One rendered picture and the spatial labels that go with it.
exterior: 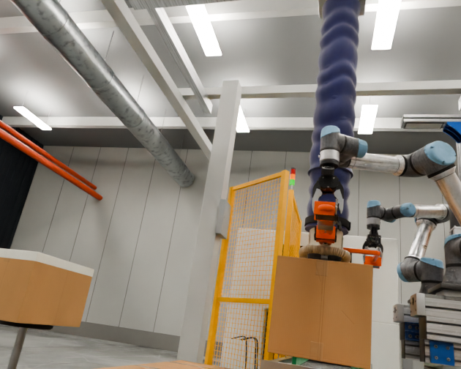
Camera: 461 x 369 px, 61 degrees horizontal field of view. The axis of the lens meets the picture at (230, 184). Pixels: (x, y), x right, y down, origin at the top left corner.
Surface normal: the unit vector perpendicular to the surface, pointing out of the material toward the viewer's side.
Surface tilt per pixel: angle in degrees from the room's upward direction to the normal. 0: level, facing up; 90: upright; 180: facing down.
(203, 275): 90
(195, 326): 90
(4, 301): 90
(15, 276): 90
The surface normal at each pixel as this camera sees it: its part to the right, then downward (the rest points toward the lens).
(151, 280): -0.22, -0.36
